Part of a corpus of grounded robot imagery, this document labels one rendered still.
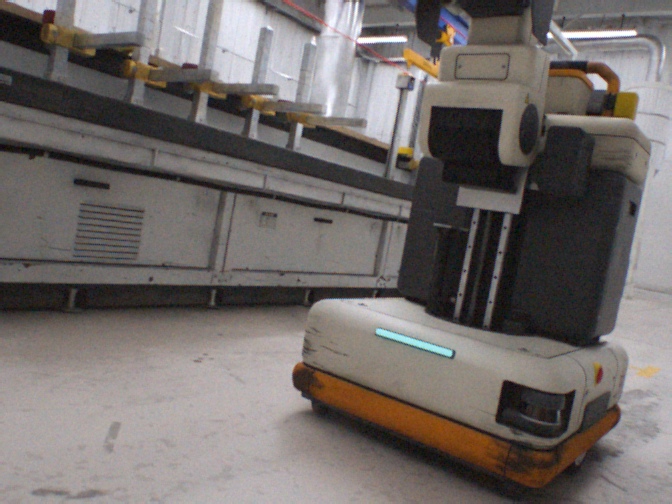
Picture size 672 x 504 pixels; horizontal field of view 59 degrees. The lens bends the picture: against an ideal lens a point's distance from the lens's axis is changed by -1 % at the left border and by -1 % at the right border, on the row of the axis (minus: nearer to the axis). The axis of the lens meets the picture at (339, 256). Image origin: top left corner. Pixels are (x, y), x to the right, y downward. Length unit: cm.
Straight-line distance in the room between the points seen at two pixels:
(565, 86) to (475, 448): 89
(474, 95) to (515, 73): 9
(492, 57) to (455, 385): 68
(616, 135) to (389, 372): 73
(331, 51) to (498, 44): 636
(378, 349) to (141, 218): 126
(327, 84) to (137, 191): 548
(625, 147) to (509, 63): 34
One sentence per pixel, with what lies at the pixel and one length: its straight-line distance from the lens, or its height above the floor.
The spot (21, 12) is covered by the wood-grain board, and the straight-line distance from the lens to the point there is 202.
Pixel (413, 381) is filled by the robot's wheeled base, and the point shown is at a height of 17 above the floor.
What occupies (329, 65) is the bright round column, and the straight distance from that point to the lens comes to 765.
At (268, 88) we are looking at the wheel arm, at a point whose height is 83.
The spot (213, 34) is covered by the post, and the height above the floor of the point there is 100.
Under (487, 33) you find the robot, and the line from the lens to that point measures 142.
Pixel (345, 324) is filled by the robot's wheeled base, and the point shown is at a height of 24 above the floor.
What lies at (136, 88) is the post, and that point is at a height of 75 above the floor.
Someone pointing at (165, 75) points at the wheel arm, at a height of 80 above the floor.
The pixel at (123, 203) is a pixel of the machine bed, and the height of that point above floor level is 39.
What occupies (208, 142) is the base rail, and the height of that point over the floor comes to 64.
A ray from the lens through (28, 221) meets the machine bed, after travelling 212.
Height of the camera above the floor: 48
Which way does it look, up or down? 4 degrees down
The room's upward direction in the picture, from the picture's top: 10 degrees clockwise
